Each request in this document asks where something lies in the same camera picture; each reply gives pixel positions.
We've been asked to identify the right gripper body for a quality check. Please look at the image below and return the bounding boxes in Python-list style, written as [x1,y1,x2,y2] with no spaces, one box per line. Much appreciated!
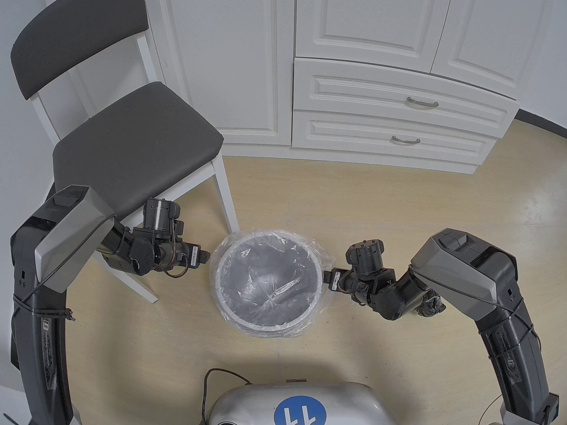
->
[328,268,356,296]

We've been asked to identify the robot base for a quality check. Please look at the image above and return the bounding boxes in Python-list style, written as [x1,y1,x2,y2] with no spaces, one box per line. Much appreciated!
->
[207,379,401,425]

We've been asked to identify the white trash bin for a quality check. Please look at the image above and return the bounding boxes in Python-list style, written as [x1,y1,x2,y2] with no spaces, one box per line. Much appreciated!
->
[216,233,323,335]

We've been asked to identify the white chair grey cushions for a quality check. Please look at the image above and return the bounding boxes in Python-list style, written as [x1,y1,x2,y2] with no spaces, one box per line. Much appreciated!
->
[10,0,242,304]

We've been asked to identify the black plastic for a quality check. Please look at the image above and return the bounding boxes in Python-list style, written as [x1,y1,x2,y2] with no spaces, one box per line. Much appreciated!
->
[418,293,446,319]

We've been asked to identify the white wardrobe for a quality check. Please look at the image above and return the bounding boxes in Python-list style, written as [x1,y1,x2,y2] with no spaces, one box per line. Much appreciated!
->
[41,0,550,176]

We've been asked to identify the clear plastic bag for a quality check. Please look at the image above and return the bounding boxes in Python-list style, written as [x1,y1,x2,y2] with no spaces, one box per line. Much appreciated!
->
[209,231,334,337]

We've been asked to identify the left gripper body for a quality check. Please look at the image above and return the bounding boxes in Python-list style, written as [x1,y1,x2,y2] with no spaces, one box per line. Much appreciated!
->
[176,241,204,273]

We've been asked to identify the black cable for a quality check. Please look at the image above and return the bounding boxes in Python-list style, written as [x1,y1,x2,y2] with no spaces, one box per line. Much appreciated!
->
[201,369,253,425]

